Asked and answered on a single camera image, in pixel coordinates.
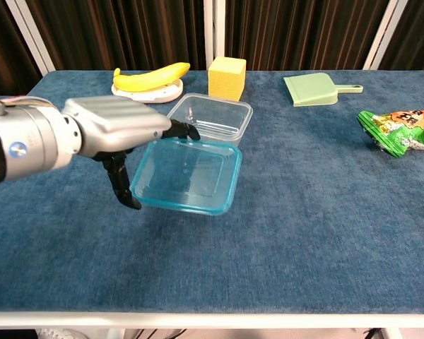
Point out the blue velvet tablecloth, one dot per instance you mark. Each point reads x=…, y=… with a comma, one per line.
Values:
x=304, y=212

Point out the yellow banana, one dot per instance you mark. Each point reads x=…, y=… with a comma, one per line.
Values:
x=145, y=79

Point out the white round plate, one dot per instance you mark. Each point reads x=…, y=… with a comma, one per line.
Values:
x=155, y=95

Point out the yellow sponge block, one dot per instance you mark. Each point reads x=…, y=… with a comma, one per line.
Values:
x=226, y=79

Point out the green plastic dustpan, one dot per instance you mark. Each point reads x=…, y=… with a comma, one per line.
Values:
x=311, y=90

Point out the blue transparent plastic lid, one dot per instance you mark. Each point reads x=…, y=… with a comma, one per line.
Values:
x=229, y=183

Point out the white frame post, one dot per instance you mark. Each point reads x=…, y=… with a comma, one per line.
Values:
x=215, y=31
x=379, y=35
x=32, y=39

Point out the clear plastic food container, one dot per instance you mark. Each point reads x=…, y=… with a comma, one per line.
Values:
x=215, y=116

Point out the green orange snack bag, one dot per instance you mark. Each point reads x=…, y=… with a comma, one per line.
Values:
x=403, y=132

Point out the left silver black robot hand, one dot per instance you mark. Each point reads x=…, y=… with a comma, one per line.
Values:
x=116, y=123

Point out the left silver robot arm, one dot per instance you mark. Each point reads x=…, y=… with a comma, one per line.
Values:
x=24, y=141

